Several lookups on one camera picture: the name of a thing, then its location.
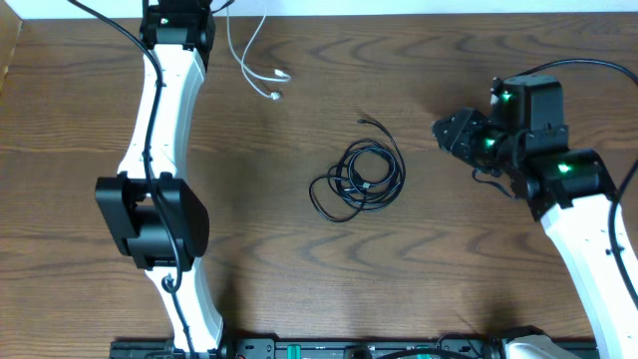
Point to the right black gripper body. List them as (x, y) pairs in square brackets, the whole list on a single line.
[(470, 140)]

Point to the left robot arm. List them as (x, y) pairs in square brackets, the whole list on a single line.
[(154, 217)]

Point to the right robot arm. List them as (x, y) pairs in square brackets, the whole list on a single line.
[(569, 192)]

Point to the cardboard panel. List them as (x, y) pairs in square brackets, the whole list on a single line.
[(10, 29)]

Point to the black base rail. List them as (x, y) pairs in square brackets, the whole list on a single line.
[(519, 342)]

